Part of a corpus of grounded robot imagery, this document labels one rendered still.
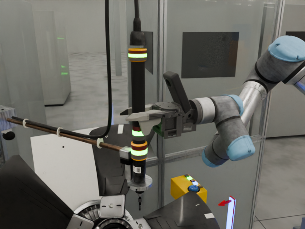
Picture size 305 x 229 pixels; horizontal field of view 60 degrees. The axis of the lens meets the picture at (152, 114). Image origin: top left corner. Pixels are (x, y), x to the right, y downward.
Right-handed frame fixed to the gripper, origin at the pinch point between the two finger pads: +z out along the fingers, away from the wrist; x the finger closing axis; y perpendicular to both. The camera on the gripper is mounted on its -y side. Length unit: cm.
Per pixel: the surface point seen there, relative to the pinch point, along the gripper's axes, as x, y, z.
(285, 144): 202, 152, -339
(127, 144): 13.8, 14.9, -4.7
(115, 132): 19.4, 12.6, -2.5
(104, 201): 8.4, 29.9, 5.0
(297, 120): 212, 120, -372
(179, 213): 1.8, 36.8, -17.5
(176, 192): 31, 52, -34
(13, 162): 12.0, 13.4, 27.5
